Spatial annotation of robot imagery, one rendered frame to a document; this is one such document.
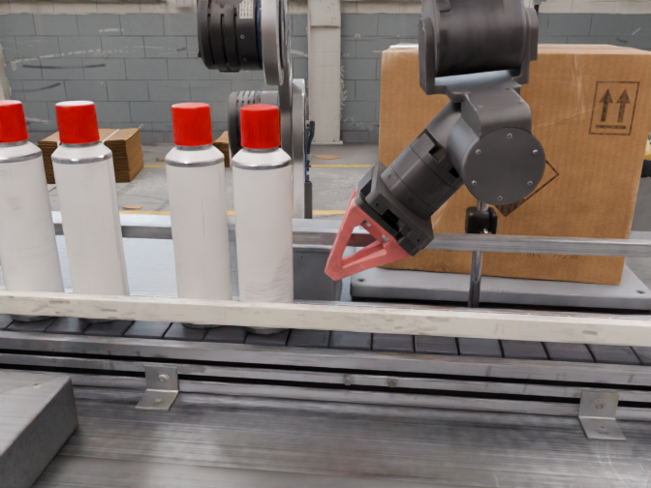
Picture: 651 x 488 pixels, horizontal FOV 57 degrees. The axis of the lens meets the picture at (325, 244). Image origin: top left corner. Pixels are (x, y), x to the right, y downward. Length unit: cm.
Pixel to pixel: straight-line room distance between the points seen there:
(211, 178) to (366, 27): 553
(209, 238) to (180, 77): 565
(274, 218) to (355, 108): 557
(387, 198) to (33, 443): 32
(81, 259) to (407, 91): 40
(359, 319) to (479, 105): 21
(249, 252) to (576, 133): 40
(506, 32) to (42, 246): 45
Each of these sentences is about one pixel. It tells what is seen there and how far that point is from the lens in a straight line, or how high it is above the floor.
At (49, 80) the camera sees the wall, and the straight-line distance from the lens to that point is 658.
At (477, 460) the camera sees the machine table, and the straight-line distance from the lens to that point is 52.
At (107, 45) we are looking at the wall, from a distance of 635.
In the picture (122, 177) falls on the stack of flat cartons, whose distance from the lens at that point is 481.
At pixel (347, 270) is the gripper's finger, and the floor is 94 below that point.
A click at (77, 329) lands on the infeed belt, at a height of 88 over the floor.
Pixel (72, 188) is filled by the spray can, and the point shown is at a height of 101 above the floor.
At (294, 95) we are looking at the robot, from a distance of 160.
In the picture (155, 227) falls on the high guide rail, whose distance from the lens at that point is 62.
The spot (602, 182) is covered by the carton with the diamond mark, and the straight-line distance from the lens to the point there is 77.
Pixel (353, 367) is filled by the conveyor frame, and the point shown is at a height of 87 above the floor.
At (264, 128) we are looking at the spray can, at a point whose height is 107.
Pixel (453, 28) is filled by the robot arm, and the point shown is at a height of 115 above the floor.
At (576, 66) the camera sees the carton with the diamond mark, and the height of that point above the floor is 111.
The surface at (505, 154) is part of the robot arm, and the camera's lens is 44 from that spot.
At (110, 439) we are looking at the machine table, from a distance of 55.
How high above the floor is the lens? 115
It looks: 20 degrees down
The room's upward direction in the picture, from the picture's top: straight up
